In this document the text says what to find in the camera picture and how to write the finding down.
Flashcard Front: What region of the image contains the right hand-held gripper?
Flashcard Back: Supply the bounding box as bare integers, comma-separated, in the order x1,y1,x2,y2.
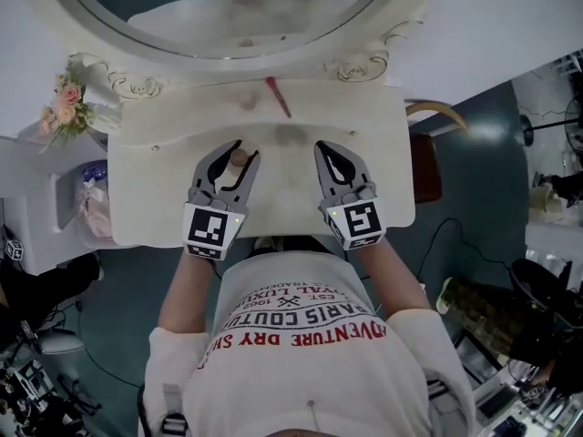
312,140,388,252

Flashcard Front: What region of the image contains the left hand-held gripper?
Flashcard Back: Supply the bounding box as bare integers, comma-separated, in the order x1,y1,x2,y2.
181,139,262,261

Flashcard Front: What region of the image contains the person's left forearm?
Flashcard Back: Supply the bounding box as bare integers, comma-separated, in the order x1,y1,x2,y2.
157,243,220,337

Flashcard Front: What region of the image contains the person's right forearm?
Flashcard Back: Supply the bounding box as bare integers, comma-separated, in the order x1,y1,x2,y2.
361,236,432,314

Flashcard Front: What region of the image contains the white dressing table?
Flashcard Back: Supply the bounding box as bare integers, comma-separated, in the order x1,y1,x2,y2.
106,78,417,249

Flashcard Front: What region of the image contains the person's white shoe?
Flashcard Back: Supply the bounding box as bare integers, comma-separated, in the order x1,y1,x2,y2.
253,236,286,252

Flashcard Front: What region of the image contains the brown wooden chair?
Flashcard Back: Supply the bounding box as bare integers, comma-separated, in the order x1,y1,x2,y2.
404,99,469,205

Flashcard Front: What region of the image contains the red slender stick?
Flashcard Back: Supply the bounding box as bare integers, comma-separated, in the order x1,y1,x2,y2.
265,76,293,119

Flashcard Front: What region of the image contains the pink fabric bundle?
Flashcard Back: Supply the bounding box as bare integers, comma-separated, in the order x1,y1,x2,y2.
74,160,114,241

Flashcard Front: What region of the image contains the oval white-framed mirror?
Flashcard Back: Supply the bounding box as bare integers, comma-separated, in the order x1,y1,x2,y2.
39,0,428,100

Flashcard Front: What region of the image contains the pink flower bouquet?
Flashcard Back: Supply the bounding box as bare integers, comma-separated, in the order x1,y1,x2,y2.
37,59,99,150

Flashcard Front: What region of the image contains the person's white printed shirt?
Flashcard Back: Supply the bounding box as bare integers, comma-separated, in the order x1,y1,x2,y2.
144,247,477,437

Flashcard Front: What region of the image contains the black standing fan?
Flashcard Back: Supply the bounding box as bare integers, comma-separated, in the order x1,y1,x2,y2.
518,92,583,150

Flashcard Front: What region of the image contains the white side cabinet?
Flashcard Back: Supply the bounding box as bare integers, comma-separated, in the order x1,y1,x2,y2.
0,103,122,276

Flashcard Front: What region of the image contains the black floor cable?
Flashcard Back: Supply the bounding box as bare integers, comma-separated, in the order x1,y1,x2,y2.
414,218,517,291

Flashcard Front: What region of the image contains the grey harness strap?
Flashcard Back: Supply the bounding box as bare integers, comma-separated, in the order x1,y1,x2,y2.
424,374,457,429
160,382,189,437

